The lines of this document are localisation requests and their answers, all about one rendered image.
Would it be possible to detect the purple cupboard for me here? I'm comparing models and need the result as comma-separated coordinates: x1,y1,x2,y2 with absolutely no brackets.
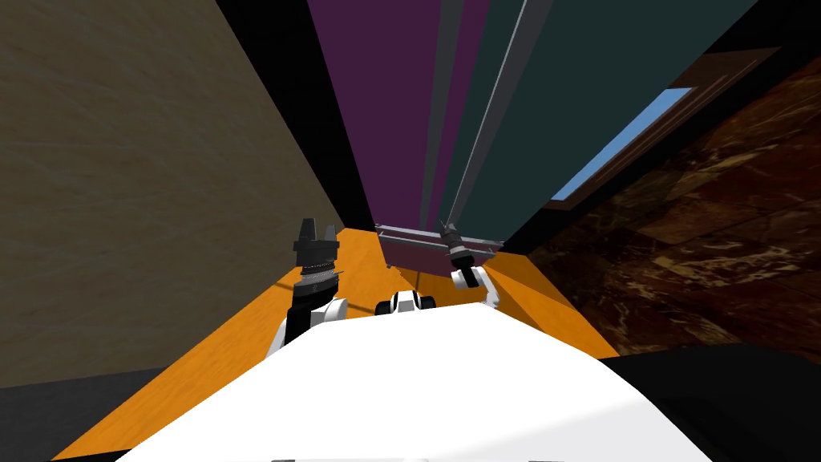
306,0,495,233

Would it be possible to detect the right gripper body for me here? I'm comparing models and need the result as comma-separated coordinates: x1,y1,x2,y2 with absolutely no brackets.
439,221,466,254

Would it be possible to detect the window with brown frame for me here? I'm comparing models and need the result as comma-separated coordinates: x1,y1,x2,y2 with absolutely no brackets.
544,46,783,212

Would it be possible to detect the purple drawer with grey rim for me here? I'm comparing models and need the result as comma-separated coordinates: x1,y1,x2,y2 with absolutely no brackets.
374,223,506,278

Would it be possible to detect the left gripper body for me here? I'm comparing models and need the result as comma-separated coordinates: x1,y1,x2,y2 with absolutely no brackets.
292,237,342,270

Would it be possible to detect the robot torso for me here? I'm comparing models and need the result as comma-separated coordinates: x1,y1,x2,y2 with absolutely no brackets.
115,290,714,462

